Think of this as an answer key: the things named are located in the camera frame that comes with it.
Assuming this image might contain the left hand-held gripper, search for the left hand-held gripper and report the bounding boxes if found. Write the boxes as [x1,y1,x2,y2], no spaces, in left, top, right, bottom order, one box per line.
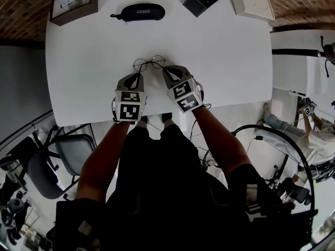
[111,73,148,122]

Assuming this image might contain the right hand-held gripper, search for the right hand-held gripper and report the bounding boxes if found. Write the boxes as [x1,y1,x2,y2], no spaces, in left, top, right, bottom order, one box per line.
[161,65,205,114]

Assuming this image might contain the wire-rimmed eyeglasses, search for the wire-rimmed eyeglasses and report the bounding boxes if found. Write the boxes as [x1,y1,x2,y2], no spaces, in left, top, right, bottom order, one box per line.
[132,55,181,89]

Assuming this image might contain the person's right forearm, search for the person's right forearm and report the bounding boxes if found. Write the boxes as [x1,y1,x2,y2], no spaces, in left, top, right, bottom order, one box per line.
[192,106,253,177]

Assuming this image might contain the person's left forearm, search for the person's left forearm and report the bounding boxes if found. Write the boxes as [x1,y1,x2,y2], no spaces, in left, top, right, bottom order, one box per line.
[74,120,130,202]

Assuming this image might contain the black zipped glasses case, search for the black zipped glasses case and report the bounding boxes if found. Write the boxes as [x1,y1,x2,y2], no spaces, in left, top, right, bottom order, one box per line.
[109,3,166,23]

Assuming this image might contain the black square pen holder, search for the black square pen holder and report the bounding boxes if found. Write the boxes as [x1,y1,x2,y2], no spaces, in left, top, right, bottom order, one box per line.
[182,0,220,18]

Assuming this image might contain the brown open box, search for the brown open box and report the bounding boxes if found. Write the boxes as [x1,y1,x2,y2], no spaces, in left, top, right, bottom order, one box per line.
[49,0,99,27]

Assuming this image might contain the black office chair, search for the black office chair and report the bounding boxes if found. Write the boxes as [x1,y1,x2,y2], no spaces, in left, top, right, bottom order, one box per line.
[27,124,97,200]

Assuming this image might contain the silver wristwatch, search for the silver wristwatch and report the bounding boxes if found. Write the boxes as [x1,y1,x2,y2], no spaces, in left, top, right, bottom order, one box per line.
[60,0,90,9]

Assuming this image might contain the white rectangular box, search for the white rectangular box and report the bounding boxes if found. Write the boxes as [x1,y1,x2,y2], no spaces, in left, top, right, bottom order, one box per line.
[229,0,275,20]

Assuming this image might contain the grey metal cabinet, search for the grey metal cabinet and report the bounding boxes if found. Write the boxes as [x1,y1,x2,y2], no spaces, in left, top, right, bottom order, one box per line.
[0,45,54,151]

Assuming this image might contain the person's black clothing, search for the person's black clothing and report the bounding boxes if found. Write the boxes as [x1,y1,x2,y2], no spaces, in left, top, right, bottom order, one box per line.
[47,125,296,251]

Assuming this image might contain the black coat stand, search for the black coat stand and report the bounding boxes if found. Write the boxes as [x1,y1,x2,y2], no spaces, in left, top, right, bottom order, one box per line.
[272,35,335,78]

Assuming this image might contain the grey cap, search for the grey cap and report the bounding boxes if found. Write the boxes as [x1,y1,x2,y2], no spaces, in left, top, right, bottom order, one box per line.
[324,42,335,62]

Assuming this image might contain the black curved cable hoop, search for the black curved cable hoop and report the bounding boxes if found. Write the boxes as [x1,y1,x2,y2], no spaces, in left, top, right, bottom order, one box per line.
[231,124,316,219]

